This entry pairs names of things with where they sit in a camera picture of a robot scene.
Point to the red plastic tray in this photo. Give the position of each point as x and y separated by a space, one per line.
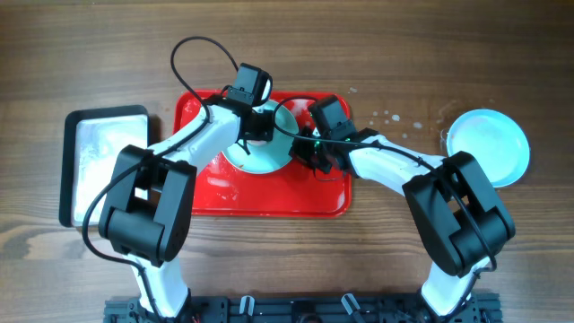
221 189

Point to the white plate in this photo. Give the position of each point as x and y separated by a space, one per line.
495 140
266 157

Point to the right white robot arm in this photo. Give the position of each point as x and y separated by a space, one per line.
462 222

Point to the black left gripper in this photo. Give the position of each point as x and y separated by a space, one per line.
259 126

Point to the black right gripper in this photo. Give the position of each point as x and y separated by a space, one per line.
305 152

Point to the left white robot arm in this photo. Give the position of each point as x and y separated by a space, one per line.
147 205

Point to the black soapy water tray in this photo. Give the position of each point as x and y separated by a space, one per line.
93 139

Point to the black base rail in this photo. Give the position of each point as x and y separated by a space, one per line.
386 308

